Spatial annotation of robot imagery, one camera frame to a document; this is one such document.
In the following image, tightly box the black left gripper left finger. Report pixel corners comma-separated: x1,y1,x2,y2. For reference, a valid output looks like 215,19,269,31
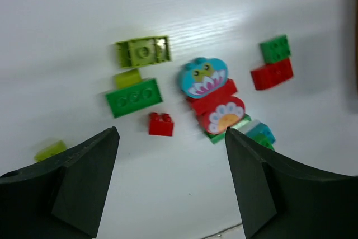
1,127,120,238

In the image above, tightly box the red flower picture lego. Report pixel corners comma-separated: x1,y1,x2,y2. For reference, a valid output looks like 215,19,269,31
197,96,246,134

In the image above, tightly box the green long lego brick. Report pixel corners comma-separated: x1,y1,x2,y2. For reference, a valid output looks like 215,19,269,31
105,78,163,118

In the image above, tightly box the green square lego brick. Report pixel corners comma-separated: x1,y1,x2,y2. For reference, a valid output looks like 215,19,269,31
259,34,291,64

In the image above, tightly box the lime curved lego piece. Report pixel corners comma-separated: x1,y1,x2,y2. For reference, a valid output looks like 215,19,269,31
114,68,142,89

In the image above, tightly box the green and blue lego stack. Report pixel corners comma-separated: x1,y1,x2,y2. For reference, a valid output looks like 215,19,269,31
243,120,276,151

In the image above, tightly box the red long lego brick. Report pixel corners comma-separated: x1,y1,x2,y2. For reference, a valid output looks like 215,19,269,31
186,79,238,115

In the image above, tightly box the small red lego brick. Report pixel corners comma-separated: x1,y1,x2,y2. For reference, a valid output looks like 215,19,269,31
148,112,174,137

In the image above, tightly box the lime square lego brick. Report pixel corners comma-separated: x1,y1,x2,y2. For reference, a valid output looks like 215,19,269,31
34,140,68,162

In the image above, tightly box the red curved lego brick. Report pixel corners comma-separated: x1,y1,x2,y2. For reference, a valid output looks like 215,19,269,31
250,58,294,91

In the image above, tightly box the green flat lego base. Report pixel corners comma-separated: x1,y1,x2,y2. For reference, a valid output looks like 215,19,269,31
204,114,252,144

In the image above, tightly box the lime hollow lego brick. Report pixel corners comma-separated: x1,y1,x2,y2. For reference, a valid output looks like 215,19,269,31
114,36,172,68

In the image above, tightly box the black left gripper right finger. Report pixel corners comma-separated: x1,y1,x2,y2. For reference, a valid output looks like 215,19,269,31
225,128,357,238

